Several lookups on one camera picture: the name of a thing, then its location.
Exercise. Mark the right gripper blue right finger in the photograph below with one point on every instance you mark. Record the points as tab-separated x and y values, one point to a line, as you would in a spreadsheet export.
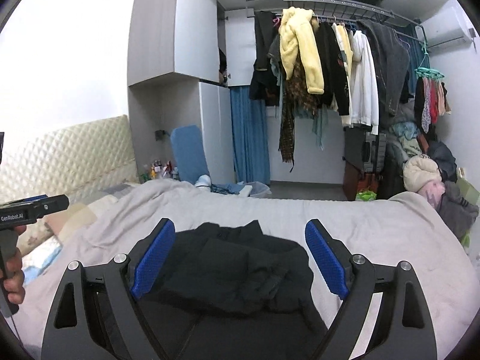
332	258

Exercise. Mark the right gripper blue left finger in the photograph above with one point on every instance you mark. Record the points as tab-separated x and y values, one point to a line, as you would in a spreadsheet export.
147	257

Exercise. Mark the black puffer jacket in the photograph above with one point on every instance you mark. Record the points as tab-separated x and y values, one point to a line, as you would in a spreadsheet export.
234	293

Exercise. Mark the pile of clothes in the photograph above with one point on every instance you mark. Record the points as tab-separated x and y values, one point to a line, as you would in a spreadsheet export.
421	164

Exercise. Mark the metal clothes rack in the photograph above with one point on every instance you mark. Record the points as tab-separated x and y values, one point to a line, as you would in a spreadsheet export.
352	11

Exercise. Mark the left hand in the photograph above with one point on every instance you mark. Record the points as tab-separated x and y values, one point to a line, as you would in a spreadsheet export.
15	284

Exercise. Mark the pink beige pillow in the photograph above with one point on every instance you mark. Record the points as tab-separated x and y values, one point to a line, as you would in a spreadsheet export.
63	224

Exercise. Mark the light blue cloth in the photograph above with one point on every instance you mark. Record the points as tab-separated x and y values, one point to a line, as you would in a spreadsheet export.
35	269

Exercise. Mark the grey bed cover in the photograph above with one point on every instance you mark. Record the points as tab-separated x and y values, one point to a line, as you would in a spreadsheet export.
405	227

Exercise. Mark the cream quilted headboard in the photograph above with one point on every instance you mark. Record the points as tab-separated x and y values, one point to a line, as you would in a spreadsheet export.
75	161

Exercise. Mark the blue chair back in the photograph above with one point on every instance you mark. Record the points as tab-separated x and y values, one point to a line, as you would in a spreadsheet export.
188	151

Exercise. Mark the blue curtain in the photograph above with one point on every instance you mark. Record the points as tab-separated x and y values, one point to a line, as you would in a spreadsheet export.
250	137

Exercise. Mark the white hanging jacket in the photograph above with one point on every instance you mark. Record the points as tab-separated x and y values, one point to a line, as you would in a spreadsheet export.
362	83

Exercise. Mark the black sweater with cuffs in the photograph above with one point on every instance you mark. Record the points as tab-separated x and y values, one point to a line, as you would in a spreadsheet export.
333	70

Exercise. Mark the black hanging garment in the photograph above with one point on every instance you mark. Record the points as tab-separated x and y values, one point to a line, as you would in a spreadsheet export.
264	84

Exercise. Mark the teal sock hanger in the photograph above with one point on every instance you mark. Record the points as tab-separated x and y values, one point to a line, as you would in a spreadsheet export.
427	72

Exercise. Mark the dark grey hanging coat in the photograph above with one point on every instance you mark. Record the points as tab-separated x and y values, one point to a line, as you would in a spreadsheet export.
391	61

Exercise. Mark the grey white wardrobe cabinet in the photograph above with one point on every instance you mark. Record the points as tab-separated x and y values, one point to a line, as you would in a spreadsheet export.
173	80

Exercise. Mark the yellow fleece jacket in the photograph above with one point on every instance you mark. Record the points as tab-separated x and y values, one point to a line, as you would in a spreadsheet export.
297	40

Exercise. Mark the white air conditioner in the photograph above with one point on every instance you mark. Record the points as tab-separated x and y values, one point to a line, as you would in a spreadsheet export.
447	29

